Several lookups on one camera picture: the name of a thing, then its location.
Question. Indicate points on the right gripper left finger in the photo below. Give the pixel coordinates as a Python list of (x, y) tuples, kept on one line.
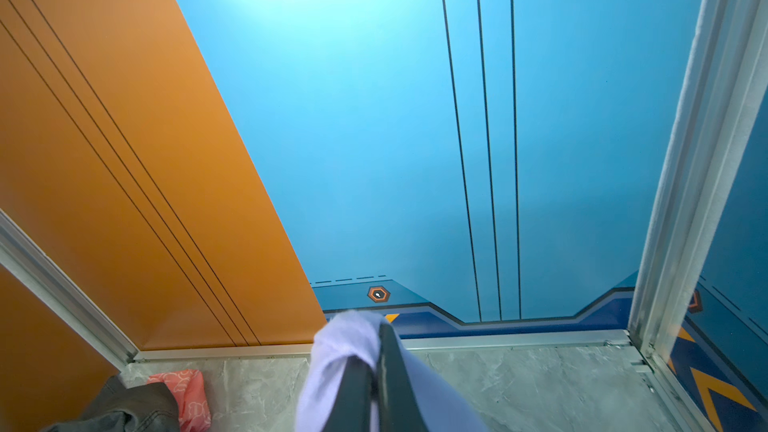
[(351, 411)]

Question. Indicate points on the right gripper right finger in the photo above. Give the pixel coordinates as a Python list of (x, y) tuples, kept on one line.
[(397, 405)]

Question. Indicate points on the lilac purple cloth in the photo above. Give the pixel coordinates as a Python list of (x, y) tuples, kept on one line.
[(356, 334)]

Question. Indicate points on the pink patterned cloth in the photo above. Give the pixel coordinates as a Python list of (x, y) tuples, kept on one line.
[(188, 389)]

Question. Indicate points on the dark grey jacket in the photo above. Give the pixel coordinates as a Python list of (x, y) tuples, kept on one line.
[(150, 407)]

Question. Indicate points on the left aluminium corner post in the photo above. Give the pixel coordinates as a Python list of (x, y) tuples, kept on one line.
[(36, 271)]

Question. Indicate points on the aluminium corner post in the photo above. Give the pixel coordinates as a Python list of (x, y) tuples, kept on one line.
[(723, 88), (36, 271)]

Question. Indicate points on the right aluminium corner post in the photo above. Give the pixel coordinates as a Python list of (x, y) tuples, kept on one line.
[(723, 88)]

